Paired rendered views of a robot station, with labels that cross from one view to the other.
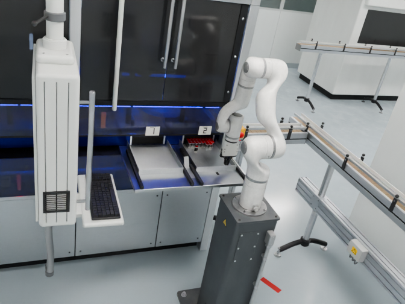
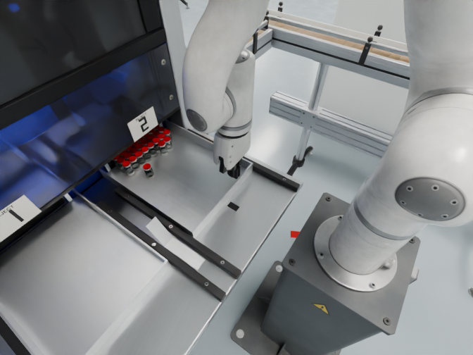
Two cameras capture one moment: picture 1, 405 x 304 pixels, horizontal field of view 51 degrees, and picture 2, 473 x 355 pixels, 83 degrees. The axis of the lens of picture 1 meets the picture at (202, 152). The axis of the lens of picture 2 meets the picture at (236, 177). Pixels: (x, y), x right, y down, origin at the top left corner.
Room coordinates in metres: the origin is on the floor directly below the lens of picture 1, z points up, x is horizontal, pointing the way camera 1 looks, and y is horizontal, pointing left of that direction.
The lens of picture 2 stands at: (1.83, 0.07, 1.47)
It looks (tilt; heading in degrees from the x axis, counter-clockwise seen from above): 51 degrees down; 330
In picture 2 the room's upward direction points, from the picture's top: straight up
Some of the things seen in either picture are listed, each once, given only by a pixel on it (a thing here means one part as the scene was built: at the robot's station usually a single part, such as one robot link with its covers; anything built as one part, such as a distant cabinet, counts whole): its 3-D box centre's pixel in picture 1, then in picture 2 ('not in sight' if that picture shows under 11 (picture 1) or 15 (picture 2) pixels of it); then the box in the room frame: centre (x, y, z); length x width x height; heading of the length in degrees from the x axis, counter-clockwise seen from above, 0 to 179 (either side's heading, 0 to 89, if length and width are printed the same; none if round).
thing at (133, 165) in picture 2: (200, 145); (149, 151); (2.43, 0.02, 0.90); 0.18 x 0.02 x 0.05; 115
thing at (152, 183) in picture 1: (184, 164); (153, 232); (2.20, 0.10, 0.87); 0.70 x 0.48 x 0.02; 115
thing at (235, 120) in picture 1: (234, 124); (231, 88); (2.23, -0.15, 1.18); 0.09 x 0.08 x 0.13; 115
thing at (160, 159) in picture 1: (153, 156); (70, 268); (2.19, 0.28, 0.90); 0.34 x 0.26 x 0.04; 25
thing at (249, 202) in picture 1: (252, 192); (367, 233); (1.91, -0.30, 0.95); 0.19 x 0.19 x 0.18
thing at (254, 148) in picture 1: (256, 157); (417, 182); (1.90, -0.27, 1.16); 0.19 x 0.12 x 0.24; 115
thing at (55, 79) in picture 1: (55, 128); not in sight; (1.76, 0.71, 1.19); 0.50 x 0.19 x 0.78; 23
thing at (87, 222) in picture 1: (91, 198); not in sight; (1.81, 0.53, 0.79); 0.45 x 0.28 x 0.03; 23
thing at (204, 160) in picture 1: (207, 154); (177, 170); (2.33, -0.03, 0.90); 0.34 x 0.26 x 0.04; 25
